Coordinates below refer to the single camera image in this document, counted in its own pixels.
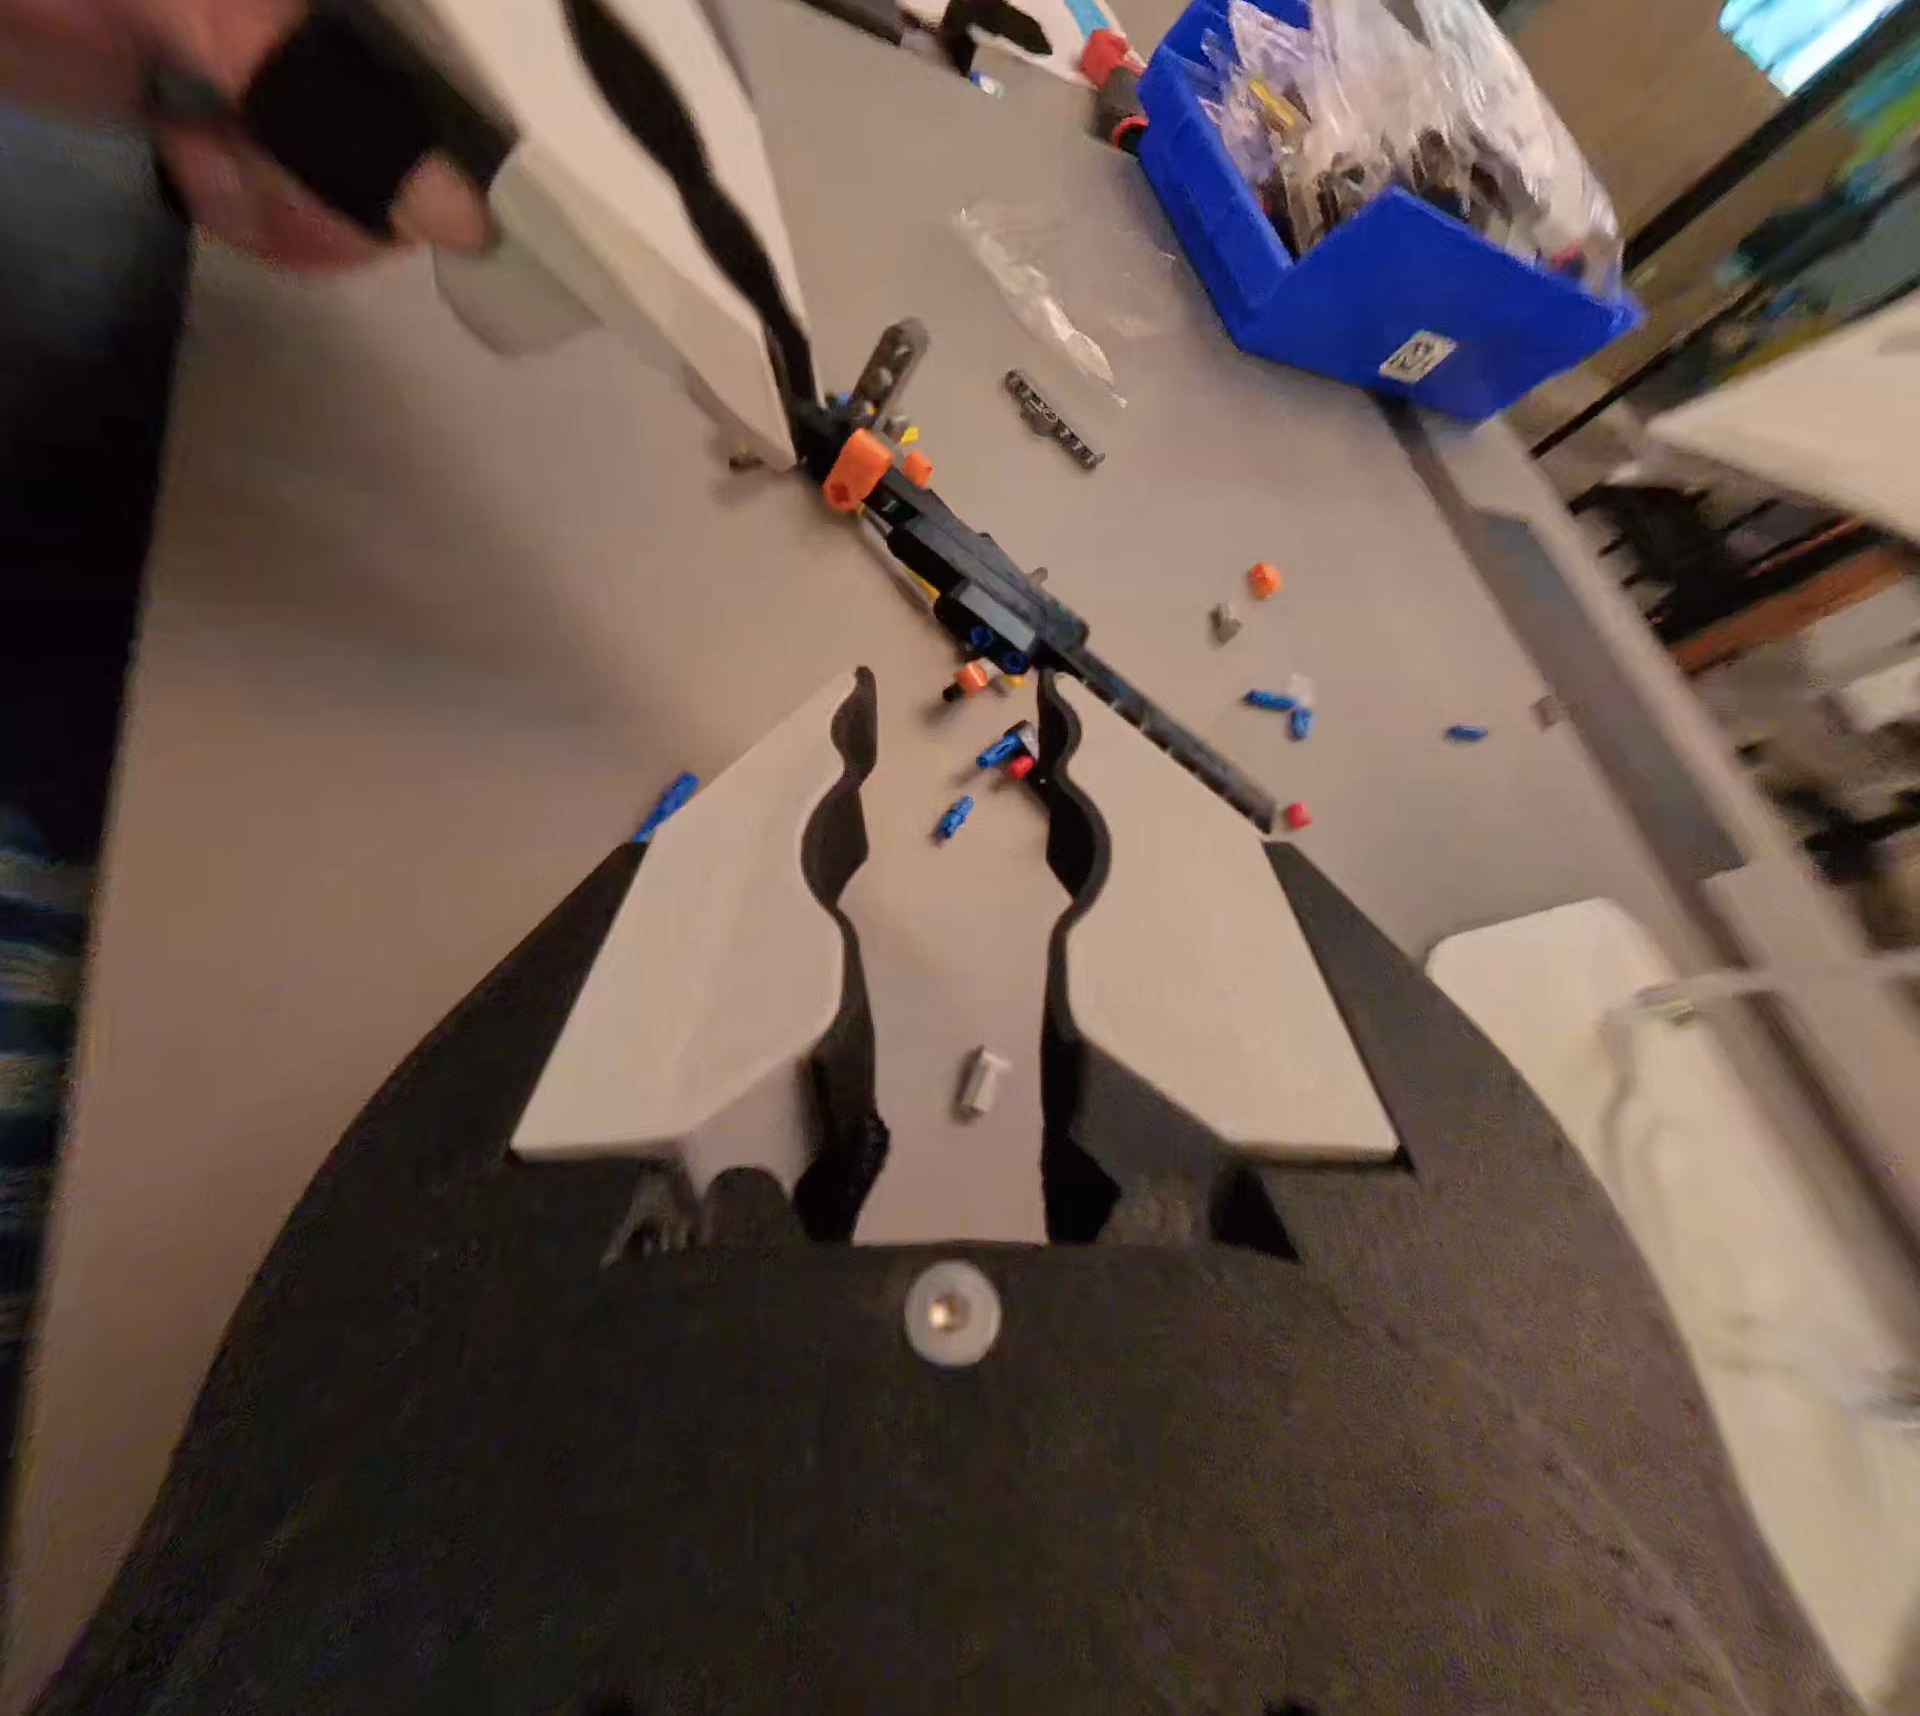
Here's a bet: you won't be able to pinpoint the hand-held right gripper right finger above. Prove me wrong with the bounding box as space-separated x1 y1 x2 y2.
1037 670 1407 1249

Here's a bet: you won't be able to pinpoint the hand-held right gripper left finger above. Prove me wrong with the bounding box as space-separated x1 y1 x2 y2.
511 667 898 1249

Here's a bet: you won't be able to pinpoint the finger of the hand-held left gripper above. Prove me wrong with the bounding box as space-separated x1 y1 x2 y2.
558 0 818 405
308 0 813 475

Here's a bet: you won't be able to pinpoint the long black lego beam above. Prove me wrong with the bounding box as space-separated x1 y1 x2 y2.
1051 635 1286 831

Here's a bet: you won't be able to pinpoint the black orange lego assembly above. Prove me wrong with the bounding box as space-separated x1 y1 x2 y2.
796 324 1084 695

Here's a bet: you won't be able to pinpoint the person's left forearm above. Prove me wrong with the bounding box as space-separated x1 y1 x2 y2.
0 105 198 860

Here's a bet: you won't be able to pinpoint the short black lego beam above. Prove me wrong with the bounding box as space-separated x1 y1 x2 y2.
998 371 1111 475

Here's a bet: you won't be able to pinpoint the bags of lego pieces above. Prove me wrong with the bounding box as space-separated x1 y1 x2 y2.
1196 0 1627 293

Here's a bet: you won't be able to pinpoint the white wooden book stand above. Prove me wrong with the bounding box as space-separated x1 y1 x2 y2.
1429 529 1920 1709

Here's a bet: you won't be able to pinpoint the clear empty plastic bag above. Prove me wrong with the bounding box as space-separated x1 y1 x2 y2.
951 199 1183 405

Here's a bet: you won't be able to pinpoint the person's plaid shirt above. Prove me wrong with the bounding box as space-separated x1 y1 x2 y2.
0 831 94 1315

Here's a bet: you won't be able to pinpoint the blue plastic bin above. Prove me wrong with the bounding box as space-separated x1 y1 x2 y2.
1127 0 1644 423

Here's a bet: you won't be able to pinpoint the black strap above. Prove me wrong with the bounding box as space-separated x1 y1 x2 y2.
937 0 1054 77

